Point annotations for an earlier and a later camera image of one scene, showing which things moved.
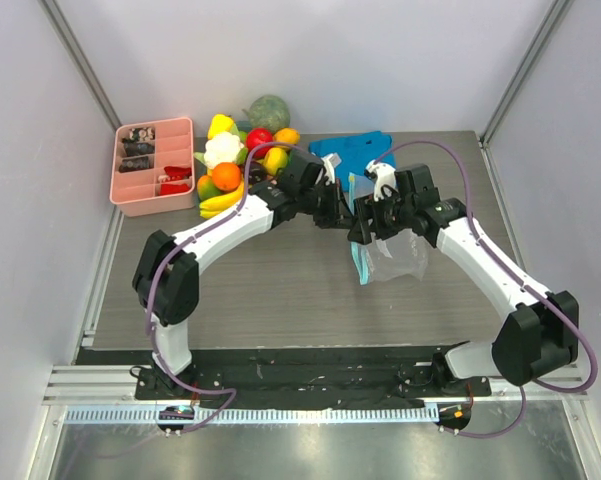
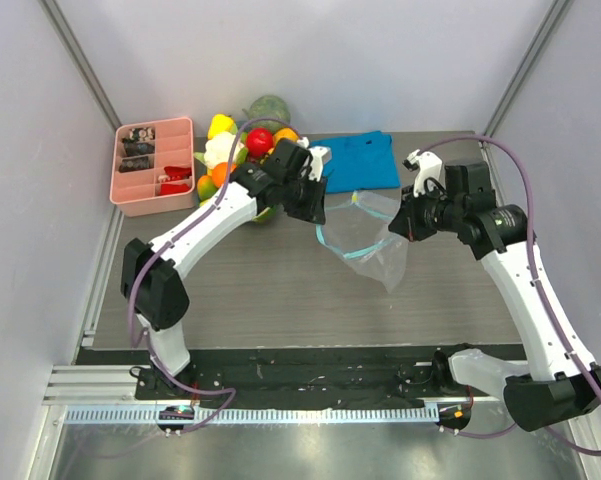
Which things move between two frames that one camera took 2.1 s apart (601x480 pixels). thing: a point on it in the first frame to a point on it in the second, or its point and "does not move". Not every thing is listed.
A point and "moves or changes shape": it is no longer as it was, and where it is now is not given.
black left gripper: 333,217 to 313,211
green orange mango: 206,188 does not move
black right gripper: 368,220 to 408,220
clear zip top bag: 396,255 moves or changes shape
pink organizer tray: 153,166 does not move
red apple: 257,136 does not move
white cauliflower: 222,147 does not move
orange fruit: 226,176 does not move
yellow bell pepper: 219,123 does not move
